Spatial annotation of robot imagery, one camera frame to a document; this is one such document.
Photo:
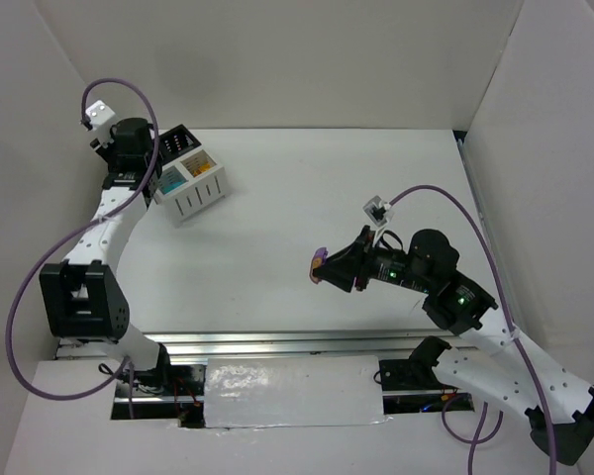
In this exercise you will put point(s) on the black slotted container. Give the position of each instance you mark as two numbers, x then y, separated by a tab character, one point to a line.
176	142

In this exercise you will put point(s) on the aluminium rail right side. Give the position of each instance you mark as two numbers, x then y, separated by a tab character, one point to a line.
496	270

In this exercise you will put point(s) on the yellow rounded lego brick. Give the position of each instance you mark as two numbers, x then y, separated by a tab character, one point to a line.
201	169

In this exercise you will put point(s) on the aluminium table rail front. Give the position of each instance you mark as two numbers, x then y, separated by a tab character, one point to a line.
191	347

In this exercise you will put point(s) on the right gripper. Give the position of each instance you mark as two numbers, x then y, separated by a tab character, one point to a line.
362	264

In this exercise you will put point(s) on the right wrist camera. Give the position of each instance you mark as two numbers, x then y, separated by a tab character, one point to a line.
378	211

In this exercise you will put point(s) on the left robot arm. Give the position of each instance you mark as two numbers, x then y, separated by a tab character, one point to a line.
83	299

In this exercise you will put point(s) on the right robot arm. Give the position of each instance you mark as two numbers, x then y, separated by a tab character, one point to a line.
557	405

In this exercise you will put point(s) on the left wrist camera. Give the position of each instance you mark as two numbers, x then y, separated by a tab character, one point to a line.
98	116

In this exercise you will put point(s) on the white foam board front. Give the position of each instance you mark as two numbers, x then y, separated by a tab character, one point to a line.
313	391

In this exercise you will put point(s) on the white slotted container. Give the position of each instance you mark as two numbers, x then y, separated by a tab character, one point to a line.
198	193

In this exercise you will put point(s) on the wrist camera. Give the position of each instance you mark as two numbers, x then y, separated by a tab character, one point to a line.
98	116
378	211

